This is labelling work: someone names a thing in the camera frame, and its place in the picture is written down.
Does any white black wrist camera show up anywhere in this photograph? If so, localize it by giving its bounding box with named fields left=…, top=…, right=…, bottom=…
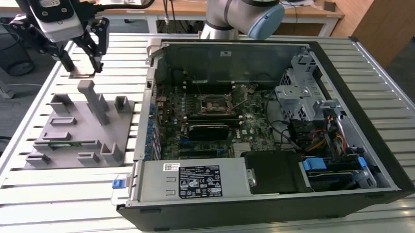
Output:
left=30, top=0, right=86, bottom=44

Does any black PC case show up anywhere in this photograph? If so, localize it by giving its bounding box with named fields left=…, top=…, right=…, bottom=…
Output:
left=110, top=36, right=415, bottom=233

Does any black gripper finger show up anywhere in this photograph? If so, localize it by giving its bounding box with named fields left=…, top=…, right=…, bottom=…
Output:
left=75, top=17, right=111, bottom=74
left=10, top=17, right=77, bottom=73

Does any silver CPU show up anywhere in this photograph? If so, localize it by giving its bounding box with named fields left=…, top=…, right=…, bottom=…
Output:
left=70, top=69, right=99, bottom=79

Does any grey case latch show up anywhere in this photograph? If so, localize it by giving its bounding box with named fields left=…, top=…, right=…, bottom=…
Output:
left=146, top=38, right=163, bottom=67

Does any black graphics card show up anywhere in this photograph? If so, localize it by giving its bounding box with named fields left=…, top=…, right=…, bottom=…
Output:
left=187, top=123, right=230, bottom=142

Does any grey parts rack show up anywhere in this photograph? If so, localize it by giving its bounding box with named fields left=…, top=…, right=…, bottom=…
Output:
left=25, top=80, right=138, bottom=169

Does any metal socket cover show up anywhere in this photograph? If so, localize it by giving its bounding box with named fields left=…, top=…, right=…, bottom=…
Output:
left=226, top=83, right=251, bottom=110

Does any grey metal stand foot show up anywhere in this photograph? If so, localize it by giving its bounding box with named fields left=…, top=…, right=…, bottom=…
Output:
left=0, top=80, right=17, bottom=100

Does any black plastic shroud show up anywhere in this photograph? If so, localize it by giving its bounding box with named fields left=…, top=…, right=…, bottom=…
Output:
left=242, top=150, right=314, bottom=195

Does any silver drive cage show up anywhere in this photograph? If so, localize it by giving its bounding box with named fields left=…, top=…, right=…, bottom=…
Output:
left=274, top=54, right=346, bottom=122

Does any blue disk carrier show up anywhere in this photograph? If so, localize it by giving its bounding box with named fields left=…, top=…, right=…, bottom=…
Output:
left=301, top=156, right=328, bottom=174

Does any green RAM stick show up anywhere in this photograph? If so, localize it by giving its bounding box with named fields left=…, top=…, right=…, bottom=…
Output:
left=49, top=140, right=98, bottom=148

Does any CPU socket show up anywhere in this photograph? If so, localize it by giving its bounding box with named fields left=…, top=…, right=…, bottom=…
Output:
left=199, top=93, right=235, bottom=116

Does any brown wooden cabinet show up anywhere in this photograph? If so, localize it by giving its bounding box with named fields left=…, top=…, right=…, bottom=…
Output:
left=330, top=0, right=415, bottom=71

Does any wooden desk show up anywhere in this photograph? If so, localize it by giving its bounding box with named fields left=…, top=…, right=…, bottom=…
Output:
left=0, top=0, right=150, bottom=33
left=146, top=0, right=346, bottom=37

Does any black mesh waste basket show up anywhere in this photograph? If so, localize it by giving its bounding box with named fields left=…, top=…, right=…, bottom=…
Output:
left=0, top=33, right=37, bottom=77

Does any silver power supply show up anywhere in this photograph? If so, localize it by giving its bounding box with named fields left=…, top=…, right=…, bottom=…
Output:
left=129, top=157, right=258, bottom=202

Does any silver chipset heatsink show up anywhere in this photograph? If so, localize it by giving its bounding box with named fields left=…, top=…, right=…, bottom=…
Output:
left=233, top=143, right=253, bottom=156

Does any black camera cable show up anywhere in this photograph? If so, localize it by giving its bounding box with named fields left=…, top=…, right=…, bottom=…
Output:
left=86, top=0, right=159, bottom=13

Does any black hard disk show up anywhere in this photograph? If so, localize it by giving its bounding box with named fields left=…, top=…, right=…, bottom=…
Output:
left=306, top=169, right=360, bottom=192

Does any green motherboard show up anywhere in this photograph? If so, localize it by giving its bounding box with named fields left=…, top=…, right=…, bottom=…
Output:
left=155, top=82, right=297, bottom=161

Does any black expansion slot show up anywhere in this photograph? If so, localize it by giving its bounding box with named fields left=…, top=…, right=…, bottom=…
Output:
left=179, top=142, right=229, bottom=149
left=178, top=150, right=226, bottom=157

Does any orange power wire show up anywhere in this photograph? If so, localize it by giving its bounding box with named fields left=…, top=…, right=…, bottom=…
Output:
left=308, top=137, right=328, bottom=152

